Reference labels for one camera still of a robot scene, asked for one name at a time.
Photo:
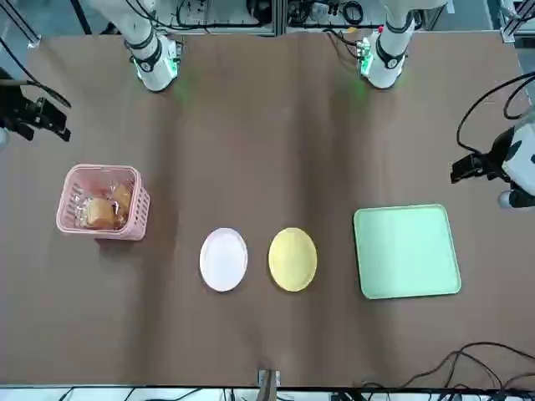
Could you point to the white round plate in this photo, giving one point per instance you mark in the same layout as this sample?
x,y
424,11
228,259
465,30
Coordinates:
x,y
223,259

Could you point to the small pink plastic basket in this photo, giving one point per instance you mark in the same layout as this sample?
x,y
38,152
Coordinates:
x,y
140,221

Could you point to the green circuit board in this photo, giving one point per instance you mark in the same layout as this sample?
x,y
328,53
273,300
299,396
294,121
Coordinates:
x,y
364,52

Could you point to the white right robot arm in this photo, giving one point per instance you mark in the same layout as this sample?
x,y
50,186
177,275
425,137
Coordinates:
x,y
150,62

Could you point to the grey aluminium frame upright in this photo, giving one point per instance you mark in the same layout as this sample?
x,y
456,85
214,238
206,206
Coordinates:
x,y
280,16

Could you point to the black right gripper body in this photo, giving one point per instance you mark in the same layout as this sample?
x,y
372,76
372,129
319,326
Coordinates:
x,y
12,108

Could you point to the yellow round plate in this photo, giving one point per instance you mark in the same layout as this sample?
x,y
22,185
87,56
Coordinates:
x,y
292,259

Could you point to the slanted aluminium profile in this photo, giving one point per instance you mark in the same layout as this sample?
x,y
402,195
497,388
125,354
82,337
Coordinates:
x,y
31,39
512,25

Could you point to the green plastic tray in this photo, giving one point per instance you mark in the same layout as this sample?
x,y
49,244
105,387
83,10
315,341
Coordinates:
x,y
405,250

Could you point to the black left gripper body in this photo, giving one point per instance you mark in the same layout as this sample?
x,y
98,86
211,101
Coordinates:
x,y
497,158

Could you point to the aluminium camera post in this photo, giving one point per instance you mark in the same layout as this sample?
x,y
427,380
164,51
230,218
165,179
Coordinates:
x,y
268,384

